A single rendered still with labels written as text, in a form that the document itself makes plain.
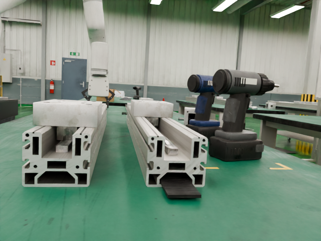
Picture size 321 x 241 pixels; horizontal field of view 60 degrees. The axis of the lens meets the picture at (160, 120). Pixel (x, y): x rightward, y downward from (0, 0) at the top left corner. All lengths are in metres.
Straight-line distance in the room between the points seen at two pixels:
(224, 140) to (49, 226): 0.46
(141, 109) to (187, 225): 0.46
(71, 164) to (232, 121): 0.40
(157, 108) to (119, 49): 11.60
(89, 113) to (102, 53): 0.91
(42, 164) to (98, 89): 0.98
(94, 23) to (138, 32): 11.06
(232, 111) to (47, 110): 0.42
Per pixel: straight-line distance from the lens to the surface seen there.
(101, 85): 1.41
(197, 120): 0.93
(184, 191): 0.43
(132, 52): 12.32
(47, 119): 0.53
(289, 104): 5.91
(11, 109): 1.47
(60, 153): 0.49
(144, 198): 0.42
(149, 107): 0.77
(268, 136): 2.82
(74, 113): 0.52
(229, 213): 0.40
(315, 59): 9.04
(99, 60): 1.40
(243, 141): 0.70
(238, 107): 0.70
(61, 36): 12.55
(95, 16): 1.44
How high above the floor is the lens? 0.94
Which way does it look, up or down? 6 degrees down
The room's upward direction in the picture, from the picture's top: 3 degrees clockwise
